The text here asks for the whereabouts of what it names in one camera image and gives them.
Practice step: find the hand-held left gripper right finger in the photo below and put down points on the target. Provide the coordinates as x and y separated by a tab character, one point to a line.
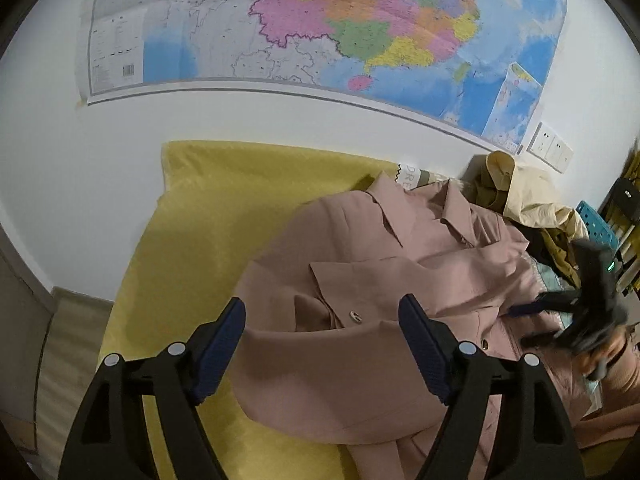
425	350

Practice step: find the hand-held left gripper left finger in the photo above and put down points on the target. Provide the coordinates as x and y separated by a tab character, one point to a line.
220	345

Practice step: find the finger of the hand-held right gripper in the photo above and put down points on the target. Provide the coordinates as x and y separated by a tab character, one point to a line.
542	340
522	308

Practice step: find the pink jacket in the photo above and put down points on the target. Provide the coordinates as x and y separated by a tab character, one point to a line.
375	260

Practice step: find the person's right forearm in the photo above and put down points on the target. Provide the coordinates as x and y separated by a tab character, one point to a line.
622	375

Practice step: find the black garment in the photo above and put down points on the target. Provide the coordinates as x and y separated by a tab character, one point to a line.
537	245

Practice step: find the blue plastic basket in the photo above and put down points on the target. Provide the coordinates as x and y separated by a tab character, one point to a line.
597	225

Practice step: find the black handbag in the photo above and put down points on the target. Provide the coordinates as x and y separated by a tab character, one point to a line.
627	195

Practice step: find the cream jacket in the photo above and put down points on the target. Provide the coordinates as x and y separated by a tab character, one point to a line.
530	195

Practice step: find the mustard jacket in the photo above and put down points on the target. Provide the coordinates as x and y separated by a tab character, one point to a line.
487	192

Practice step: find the yellow patterned bed sheet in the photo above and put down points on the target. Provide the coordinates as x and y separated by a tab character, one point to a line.
200	210

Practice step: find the yellow hanging garment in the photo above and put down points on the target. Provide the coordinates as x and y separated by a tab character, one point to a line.
631	167

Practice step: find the wood grain wardrobe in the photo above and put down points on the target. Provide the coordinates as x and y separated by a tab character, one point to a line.
70	340

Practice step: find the white wall socket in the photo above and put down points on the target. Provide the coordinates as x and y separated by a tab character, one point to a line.
566	156
556	149
542	139

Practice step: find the colourful wall map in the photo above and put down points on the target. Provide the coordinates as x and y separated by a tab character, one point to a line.
350	20

